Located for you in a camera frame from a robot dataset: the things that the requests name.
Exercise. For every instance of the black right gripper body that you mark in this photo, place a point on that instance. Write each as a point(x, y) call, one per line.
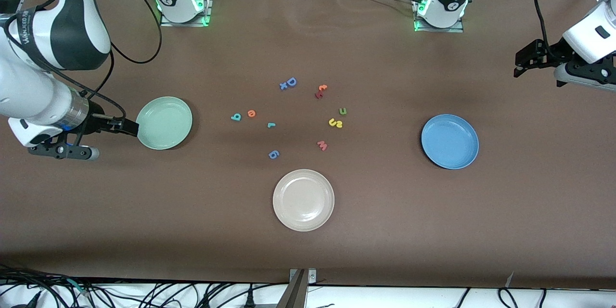
point(96, 118)

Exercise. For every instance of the blue foam number 6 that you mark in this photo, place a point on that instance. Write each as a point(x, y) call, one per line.
point(273, 154)

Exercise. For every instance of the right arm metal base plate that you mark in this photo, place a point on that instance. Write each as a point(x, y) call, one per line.
point(183, 23)

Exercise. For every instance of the blue round plate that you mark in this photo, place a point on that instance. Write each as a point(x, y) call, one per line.
point(450, 142)

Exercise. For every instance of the pink foam letter w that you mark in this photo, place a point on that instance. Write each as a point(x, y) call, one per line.
point(322, 145)

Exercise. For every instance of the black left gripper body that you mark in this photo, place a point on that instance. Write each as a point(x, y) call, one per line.
point(552, 51)

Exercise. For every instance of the beige round plate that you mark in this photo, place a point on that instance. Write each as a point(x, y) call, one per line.
point(303, 199)

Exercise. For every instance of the teal foam letter b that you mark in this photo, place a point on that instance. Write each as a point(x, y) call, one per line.
point(236, 116)

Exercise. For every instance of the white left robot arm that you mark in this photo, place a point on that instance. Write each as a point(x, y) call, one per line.
point(592, 33)

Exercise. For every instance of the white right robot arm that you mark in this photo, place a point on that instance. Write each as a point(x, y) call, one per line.
point(43, 86)

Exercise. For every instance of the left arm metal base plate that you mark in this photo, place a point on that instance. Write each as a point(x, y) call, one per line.
point(438, 30)

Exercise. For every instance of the small metal corner bracket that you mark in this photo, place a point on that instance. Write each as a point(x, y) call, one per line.
point(312, 276)

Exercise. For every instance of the blue foam letter D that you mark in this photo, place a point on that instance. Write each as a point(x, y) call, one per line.
point(291, 82)

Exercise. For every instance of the light green round plate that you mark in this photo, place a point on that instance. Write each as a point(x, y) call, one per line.
point(164, 122)

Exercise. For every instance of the grey aluminium profile bar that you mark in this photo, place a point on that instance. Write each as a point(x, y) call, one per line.
point(296, 296)

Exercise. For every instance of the brown table cover sheet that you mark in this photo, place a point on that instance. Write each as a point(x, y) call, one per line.
point(144, 226)

